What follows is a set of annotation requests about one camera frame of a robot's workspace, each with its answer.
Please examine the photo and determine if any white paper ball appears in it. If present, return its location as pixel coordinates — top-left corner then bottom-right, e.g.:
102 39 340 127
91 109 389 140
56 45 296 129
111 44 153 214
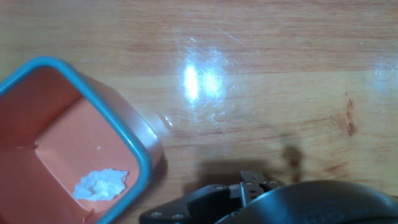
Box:
72 168 129 202

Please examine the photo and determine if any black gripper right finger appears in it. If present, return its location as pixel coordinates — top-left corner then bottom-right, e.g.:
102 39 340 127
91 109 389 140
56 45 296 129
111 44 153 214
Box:
239 170 285 206

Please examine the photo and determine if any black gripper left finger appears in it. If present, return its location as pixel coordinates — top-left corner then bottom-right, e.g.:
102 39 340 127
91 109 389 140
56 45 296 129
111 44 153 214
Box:
139 184 243 224

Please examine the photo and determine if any orange trash can grey rim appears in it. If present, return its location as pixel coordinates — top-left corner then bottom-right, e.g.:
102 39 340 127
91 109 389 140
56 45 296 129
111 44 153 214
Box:
0 55 164 224

